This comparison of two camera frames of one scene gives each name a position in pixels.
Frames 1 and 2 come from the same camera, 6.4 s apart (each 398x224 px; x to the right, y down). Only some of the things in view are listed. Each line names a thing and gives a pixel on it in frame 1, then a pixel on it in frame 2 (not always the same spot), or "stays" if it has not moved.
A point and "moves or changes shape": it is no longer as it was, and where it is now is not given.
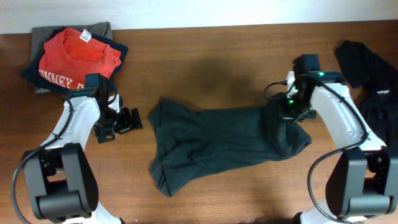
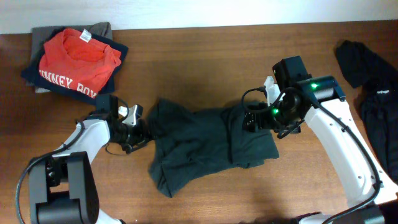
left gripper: (127, 125) -> (143, 136)
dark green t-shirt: (188, 145) moves or changes shape
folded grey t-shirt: (38, 35) stays
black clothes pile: (375, 84) stays
